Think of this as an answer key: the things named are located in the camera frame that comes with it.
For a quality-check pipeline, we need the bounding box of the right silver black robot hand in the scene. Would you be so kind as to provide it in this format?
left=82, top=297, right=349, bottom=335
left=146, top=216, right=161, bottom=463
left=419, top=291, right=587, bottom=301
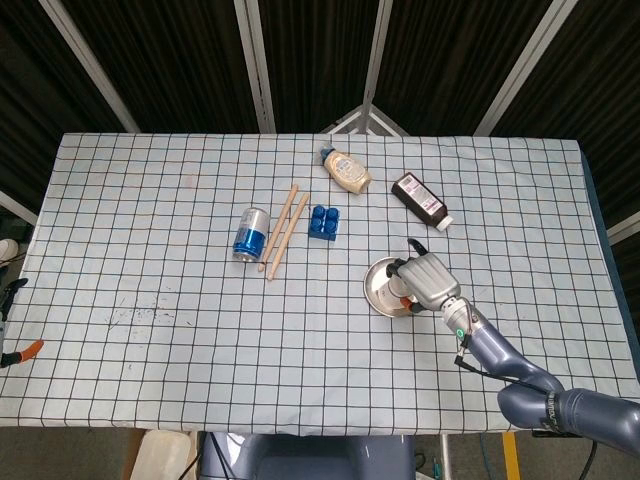
left=387, top=237, right=462, bottom=314

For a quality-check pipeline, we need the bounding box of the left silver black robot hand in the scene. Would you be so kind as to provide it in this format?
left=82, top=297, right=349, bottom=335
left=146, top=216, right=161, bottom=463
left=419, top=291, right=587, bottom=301
left=0, top=277, right=45, bottom=370

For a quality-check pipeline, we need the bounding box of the round stainless steel plate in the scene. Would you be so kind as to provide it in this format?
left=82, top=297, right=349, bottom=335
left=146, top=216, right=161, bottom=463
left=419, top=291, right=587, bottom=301
left=363, top=256, right=426, bottom=319

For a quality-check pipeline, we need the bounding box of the dark brown bottle white cap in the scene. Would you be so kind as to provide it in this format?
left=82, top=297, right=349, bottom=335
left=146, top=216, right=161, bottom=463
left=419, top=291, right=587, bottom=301
left=390, top=172, right=455, bottom=233

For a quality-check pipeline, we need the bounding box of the blue toy building brick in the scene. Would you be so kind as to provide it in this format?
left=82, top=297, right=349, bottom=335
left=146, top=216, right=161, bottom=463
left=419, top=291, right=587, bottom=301
left=307, top=204, right=343, bottom=242

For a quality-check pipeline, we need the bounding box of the cream sauce squeeze bottle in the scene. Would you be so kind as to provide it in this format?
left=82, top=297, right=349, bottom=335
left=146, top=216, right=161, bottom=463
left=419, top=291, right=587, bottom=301
left=318, top=144, right=374, bottom=194

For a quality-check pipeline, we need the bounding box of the plain wooden drumstick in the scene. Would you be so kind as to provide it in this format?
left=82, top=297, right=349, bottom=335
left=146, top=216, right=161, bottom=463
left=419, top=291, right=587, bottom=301
left=266, top=193, right=310, bottom=282

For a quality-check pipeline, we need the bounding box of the checkered light blue tablecloth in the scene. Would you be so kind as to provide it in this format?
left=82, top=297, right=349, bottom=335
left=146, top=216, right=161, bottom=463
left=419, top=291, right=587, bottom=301
left=0, top=131, right=640, bottom=435

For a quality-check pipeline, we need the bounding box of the white plastic container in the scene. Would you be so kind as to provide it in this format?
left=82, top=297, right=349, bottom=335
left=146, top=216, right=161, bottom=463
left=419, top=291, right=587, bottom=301
left=130, top=428, right=199, bottom=480

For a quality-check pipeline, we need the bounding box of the blue silver drink can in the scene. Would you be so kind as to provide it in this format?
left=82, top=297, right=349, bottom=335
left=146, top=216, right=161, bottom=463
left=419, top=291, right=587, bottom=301
left=231, top=206, right=271, bottom=264

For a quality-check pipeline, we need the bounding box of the grey-blue robot torso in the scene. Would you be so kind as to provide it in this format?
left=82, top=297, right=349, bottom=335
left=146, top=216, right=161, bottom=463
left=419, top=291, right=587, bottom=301
left=198, top=432, right=417, bottom=480

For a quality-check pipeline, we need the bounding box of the black pleated curtain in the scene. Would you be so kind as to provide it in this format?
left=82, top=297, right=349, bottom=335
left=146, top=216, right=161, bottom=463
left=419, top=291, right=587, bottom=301
left=0, top=0, right=640, bottom=241

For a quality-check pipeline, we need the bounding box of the black cable with plug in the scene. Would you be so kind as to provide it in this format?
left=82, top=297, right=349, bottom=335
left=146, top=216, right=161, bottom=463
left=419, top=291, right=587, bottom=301
left=453, top=344, right=551, bottom=397

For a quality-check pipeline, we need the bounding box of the white metal frame bar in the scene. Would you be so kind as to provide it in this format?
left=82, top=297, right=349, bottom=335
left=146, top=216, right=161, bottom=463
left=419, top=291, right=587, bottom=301
left=0, top=189, right=40, bottom=227
left=607, top=212, right=640, bottom=246

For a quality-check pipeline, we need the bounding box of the white triangular frame brace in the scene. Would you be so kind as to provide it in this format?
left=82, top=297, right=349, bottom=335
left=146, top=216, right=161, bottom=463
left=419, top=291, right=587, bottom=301
left=319, top=104, right=411, bottom=136

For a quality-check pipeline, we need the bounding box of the white metal frame post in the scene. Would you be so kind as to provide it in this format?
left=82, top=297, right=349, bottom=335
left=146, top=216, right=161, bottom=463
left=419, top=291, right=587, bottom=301
left=360, top=0, right=396, bottom=134
left=232, top=0, right=277, bottom=134
left=474, top=0, right=576, bottom=136
left=38, top=0, right=141, bottom=134

